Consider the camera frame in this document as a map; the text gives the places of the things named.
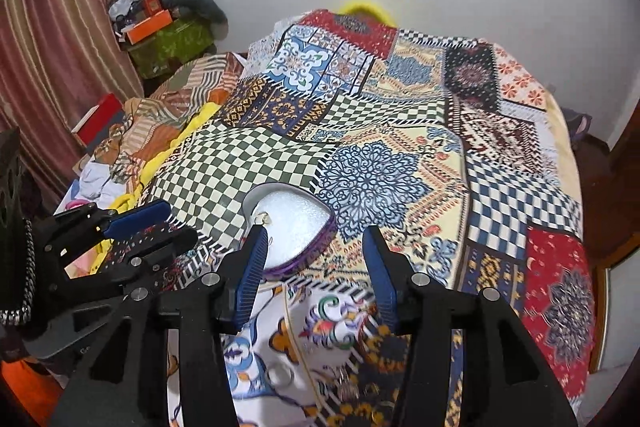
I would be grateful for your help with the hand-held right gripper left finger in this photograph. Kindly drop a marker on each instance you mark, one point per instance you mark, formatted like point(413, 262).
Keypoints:
point(247, 277)

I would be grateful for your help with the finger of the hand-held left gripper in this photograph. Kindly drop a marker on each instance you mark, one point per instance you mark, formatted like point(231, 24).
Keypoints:
point(140, 217)
point(165, 247)

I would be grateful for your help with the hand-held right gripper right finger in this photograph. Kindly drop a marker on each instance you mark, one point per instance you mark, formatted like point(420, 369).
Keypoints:
point(377, 277)

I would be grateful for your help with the purple heart-shaped jewelry box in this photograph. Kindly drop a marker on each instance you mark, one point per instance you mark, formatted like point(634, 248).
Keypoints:
point(295, 217)

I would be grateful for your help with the person's left forearm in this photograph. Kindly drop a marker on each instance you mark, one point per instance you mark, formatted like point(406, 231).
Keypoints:
point(12, 187)

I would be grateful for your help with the white floral cloth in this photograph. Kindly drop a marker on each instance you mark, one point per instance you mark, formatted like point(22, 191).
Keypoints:
point(95, 182)

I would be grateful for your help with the orange cloth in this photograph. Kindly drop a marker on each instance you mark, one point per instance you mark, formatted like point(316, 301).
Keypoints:
point(25, 387)

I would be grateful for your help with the red box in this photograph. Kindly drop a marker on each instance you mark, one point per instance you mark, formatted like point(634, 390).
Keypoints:
point(97, 117)

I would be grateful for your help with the small metal earrings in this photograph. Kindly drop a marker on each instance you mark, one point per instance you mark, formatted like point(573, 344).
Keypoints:
point(345, 384)

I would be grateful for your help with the yellow cloth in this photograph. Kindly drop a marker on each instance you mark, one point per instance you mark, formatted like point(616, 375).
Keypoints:
point(202, 117)

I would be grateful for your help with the patchwork printed blanket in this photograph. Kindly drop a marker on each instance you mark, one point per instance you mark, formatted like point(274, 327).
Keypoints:
point(380, 157)

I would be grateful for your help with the striped orange quilt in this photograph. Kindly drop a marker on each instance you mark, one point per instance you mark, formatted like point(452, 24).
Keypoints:
point(200, 77)

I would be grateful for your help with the orange box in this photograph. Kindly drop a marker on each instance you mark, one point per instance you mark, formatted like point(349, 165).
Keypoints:
point(145, 32)

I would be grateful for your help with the striped brown curtain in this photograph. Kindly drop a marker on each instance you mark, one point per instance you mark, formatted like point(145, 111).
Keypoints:
point(50, 32)

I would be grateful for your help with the dark purple bag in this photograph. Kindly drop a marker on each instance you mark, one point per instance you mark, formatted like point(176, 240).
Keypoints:
point(575, 124)

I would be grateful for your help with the yellow curved frame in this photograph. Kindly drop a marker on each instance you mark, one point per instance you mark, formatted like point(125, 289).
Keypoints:
point(362, 3)

